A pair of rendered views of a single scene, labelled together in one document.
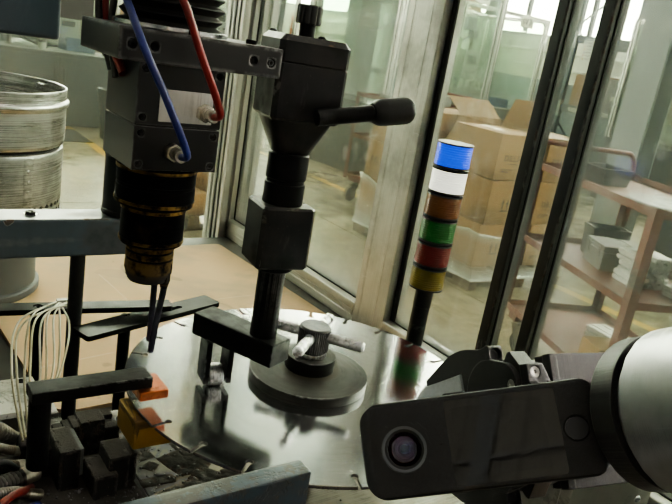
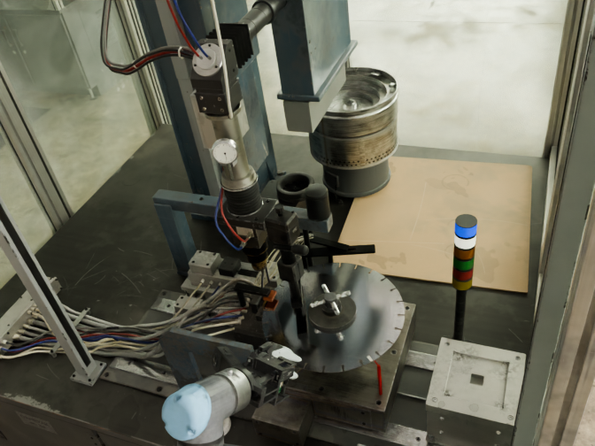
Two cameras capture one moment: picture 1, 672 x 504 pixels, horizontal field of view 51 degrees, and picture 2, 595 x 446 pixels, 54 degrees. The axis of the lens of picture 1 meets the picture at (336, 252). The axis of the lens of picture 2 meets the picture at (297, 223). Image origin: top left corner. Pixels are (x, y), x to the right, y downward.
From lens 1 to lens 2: 1.09 m
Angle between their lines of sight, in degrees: 60
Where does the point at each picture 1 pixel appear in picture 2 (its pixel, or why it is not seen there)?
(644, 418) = not seen: hidden behind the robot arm
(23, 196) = (359, 155)
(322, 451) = (294, 343)
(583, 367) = (264, 366)
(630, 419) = not seen: hidden behind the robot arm
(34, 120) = (361, 122)
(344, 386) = (331, 323)
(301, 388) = (315, 317)
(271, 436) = (288, 330)
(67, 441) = (254, 300)
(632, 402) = not seen: hidden behind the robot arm
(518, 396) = (227, 364)
